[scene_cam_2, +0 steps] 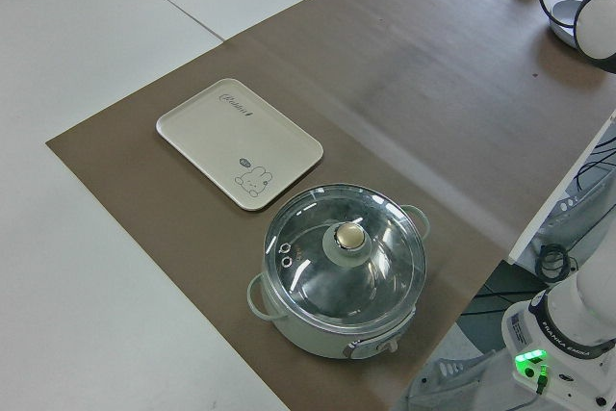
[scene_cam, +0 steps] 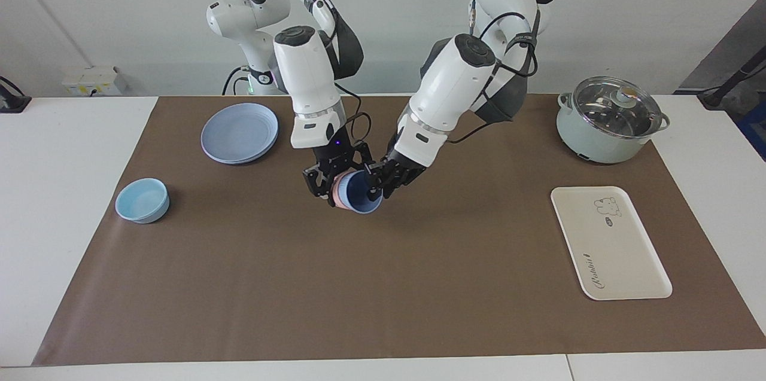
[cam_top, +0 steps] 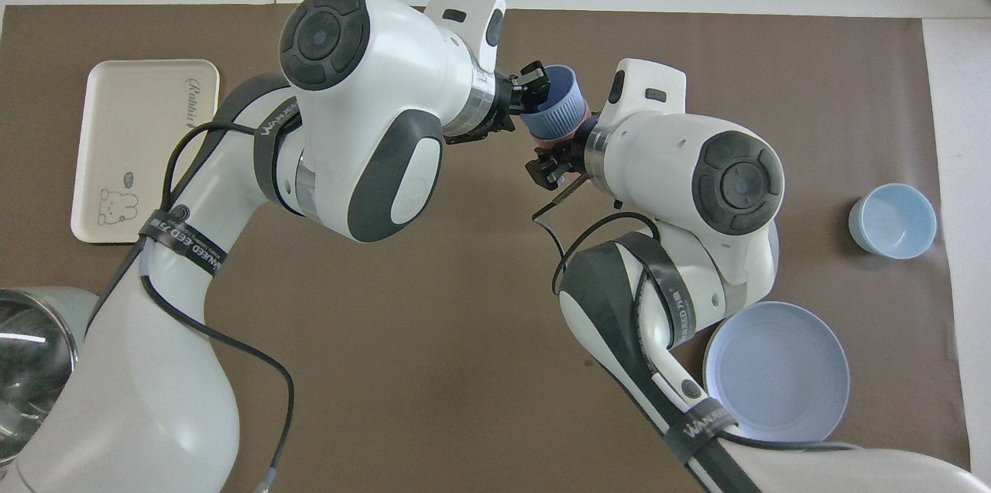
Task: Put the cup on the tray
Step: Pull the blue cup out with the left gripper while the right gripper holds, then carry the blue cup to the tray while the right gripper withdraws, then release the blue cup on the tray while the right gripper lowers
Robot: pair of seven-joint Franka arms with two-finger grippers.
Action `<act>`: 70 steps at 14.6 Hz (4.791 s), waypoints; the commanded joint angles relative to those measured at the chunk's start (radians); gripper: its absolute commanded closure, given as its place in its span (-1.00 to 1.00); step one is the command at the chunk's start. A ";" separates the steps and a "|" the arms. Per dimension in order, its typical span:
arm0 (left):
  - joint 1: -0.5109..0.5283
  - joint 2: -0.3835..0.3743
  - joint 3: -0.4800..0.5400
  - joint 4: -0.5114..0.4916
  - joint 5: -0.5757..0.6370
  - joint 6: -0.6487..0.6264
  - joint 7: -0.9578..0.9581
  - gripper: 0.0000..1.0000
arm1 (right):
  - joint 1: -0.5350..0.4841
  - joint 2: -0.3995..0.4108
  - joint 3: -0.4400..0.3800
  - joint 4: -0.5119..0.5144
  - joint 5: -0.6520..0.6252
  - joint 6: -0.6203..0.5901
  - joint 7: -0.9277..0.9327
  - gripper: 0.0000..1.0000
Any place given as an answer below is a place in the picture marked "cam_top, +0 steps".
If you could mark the cream rabbit print tray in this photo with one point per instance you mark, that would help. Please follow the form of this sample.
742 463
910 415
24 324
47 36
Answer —
132 129

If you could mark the light blue bowl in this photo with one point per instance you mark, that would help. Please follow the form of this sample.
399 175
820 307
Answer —
894 218

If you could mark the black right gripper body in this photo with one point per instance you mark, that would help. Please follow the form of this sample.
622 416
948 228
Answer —
581 148

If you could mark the pale blue plate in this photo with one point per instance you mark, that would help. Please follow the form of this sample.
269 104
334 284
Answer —
782 369

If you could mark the glass pot lid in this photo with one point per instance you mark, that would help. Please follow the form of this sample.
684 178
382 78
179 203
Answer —
27 377

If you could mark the mint green electric pot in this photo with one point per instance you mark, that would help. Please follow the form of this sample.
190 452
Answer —
54 303

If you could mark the brown table mat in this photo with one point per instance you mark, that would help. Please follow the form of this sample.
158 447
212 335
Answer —
433 323

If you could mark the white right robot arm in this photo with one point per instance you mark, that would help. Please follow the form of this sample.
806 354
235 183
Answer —
697 168

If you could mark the blue ribbed cup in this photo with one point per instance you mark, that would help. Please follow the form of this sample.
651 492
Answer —
557 110

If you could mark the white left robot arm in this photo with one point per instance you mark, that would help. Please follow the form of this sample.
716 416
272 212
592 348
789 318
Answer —
372 90

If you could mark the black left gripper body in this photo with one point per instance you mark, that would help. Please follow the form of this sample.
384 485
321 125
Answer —
507 106

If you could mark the pink cup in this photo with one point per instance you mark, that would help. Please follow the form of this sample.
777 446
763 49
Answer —
553 142

